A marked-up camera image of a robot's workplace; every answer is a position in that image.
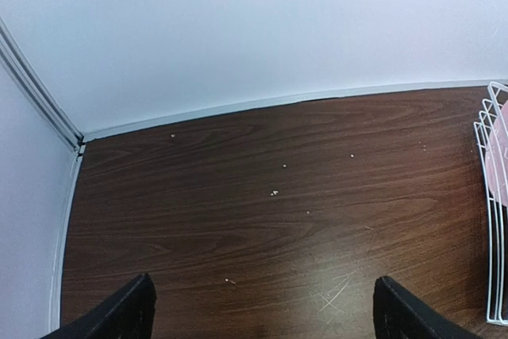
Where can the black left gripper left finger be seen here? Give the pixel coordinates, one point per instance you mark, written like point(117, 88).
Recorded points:
point(128, 313)

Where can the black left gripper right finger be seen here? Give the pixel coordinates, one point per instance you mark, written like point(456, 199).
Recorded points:
point(400, 314)

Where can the plain pink plate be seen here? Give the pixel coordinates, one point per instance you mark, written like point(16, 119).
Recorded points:
point(496, 158)

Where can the white wire dish rack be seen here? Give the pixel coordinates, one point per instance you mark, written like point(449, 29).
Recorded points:
point(496, 212)

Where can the left aluminium corner post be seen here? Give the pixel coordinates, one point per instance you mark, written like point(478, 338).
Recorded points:
point(36, 92)

